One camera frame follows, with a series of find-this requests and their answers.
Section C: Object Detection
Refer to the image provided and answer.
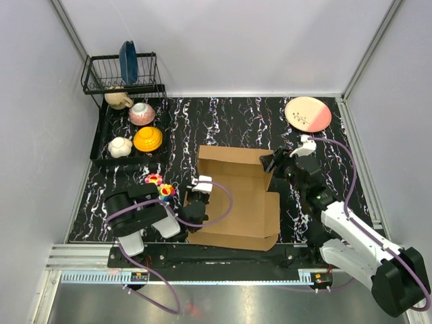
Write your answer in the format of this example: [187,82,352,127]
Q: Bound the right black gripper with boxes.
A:
[259,146,306,196]

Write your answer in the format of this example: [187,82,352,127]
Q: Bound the rainbow flower toy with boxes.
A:
[158,184,176,201]

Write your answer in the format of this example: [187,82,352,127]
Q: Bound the brown cardboard box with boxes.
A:
[188,145,280,251]

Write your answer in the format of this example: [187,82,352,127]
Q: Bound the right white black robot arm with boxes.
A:
[259,148,431,317]

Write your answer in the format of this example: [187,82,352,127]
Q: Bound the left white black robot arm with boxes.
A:
[105,183,213,267]

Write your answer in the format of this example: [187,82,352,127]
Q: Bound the pink flower toy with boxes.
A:
[144,173,163,186]

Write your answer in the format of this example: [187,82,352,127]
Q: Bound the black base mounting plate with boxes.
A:
[107,242,348,283]

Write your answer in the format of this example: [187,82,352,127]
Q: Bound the pink cream round plate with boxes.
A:
[284,97,332,133]

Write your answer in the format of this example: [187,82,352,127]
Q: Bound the yellow ribbed bowl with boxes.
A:
[133,126,163,153]

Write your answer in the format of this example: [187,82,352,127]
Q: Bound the white flower shaped cup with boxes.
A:
[108,136,133,159]

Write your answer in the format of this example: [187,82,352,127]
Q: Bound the pink patterned bowl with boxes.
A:
[129,103,156,126]

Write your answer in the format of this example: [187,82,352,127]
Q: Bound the black tray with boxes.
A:
[90,97,171,167]

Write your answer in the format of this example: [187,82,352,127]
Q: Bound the beige mug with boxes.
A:
[104,92,134,110]

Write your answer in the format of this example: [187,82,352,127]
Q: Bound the blue plate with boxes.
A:
[119,40,138,85]

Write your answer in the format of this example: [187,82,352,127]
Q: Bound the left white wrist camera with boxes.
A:
[191,175,213,194]

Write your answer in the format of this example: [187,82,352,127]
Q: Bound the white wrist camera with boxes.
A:
[191,175,213,194]
[290,134,317,158]

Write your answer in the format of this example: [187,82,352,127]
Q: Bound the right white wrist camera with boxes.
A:
[290,134,317,158]

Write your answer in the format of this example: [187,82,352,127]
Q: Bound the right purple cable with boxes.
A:
[269,134,431,311]

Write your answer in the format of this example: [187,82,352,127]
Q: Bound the black wire dish rack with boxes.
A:
[80,52,166,99]

